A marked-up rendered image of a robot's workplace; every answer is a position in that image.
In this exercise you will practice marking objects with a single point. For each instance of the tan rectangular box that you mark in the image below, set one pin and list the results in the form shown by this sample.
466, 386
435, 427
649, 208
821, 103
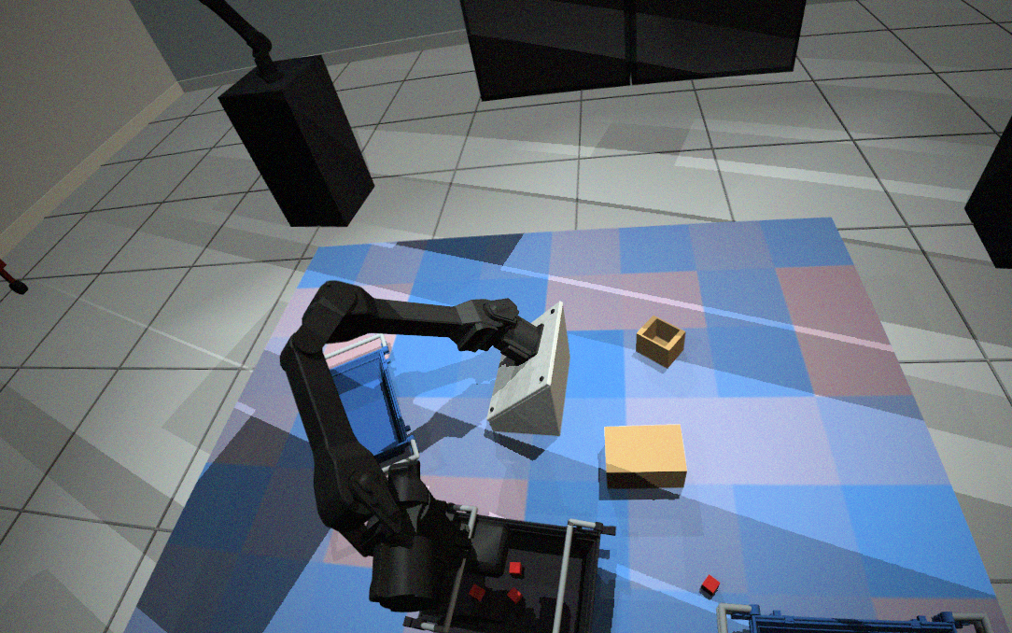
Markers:
645, 457

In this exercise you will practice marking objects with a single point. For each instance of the brown open-top box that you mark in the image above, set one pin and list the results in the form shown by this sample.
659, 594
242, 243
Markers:
660, 341

